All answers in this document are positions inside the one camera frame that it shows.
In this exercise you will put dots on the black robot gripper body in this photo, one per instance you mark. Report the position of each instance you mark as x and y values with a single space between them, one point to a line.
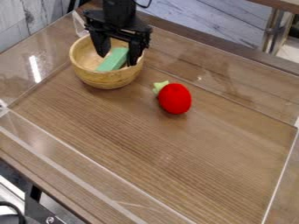
133 29

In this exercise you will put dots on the clear acrylic tray wall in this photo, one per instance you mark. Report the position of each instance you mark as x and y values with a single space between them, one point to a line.
124 163

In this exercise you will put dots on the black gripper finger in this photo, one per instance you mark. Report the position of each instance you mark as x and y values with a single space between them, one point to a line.
136 47
100 40

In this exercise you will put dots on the light wooden bowl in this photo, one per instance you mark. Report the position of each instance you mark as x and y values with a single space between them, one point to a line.
102 72

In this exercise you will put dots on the green rectangular stick block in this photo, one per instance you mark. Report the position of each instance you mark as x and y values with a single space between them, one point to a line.
113 60

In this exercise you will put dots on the black table frame leg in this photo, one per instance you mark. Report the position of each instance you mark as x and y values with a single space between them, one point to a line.
34 210

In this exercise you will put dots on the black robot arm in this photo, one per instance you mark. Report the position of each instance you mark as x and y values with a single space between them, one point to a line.
120 9

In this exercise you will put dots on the metal table leg background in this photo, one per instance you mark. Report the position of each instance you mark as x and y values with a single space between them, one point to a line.
276 30

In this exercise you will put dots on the red plush strawberry toy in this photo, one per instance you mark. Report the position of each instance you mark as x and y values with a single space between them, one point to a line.
173 97

